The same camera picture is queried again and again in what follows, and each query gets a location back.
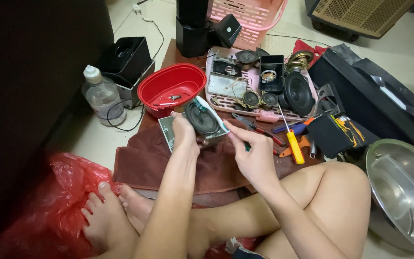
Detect person's right hand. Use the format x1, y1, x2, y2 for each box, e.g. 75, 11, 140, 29
223, 120, 284, 188

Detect person's left hand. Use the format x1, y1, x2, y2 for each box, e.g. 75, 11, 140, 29
170, 111, 210, 154

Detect grey panel with black speaker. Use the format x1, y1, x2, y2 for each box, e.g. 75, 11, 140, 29
158, 99, 230, 152

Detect white and teal toothbrush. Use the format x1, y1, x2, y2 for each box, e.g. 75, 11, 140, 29
194, 95, 251, 152

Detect brown towel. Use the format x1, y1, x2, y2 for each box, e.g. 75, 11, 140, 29
112, 119, 324, 196

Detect red plastic basin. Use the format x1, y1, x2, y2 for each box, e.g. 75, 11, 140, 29
137, 63, 207, 119

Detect small black speaker driver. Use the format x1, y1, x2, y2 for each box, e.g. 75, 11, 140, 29
261, 91, 279, 108
242, 90, 262, 109

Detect grey metal plate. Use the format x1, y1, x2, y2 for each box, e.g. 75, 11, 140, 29
207, 73, 248, 99

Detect person's right leg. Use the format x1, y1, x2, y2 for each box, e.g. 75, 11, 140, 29
119, 161, 373, 259

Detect large black speaker driver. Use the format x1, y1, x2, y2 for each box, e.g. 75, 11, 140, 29
282, 71, 316, 117

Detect pink plastic tray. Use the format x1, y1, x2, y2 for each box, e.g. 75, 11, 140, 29
205, 46, 319, 123

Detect black speaker panel part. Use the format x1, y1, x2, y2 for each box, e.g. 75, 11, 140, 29
212, 57, 243, 78

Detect brown wooden board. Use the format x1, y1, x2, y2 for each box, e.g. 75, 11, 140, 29
137, 38, 324, 168

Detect black plastic speaker housing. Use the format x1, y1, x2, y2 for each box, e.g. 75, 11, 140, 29
258, 55, 285, 95

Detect clear plastic bottle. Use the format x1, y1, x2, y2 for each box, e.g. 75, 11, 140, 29
81, 65, 127, 127

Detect black open speaker box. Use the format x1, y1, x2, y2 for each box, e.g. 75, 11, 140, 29
100, 36, 156, 110

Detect medium black speaker driver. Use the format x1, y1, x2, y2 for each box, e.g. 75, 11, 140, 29
235, 50, 260, 71

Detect tall black speaker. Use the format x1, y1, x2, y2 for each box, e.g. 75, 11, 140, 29
175, 0, 243, 58

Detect gold metal speaker driver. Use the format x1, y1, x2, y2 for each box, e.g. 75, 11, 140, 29
286, 50, 315, 73

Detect person's left foot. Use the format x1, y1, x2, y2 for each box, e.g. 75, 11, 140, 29
81, 181, 140, 255

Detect red cloth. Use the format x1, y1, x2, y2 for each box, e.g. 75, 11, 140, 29
292, 39, 330, 70

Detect large black speaker cabinet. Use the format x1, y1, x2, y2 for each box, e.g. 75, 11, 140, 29
307, 43, 414, 160

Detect pink plastic basket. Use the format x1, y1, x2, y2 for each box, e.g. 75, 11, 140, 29
209, 0, 289, 51

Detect clear plastic container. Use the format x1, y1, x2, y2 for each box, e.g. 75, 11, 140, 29
370, 155, 414, 221

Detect red plastic bag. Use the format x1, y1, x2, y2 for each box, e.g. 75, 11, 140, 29
0, 152, 130, 259

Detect dark cabinet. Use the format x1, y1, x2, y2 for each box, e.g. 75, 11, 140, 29
0, 0, 115, 238

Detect beige appliance with grille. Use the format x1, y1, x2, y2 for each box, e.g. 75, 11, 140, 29
304, 0, 414, 42

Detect red handled pliers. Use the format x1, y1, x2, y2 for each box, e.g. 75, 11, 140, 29
231, 113, 286, 147

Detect yellow handled screwdriver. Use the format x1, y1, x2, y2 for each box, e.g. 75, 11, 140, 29
278, 104, 305, 165

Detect blue handled screwdriver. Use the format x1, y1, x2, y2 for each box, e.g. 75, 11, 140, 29
271, 120, 309, 135

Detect orange handled tool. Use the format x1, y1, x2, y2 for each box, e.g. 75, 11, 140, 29
279, 135, 312, 159

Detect black box with orange wires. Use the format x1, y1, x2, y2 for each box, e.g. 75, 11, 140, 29
306, 113, 366, 159

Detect black metal bracket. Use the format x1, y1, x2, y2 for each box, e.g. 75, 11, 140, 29
314, 82, 345, 116

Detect black cable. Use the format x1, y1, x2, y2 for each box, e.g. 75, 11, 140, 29
106, 17, 165, 132

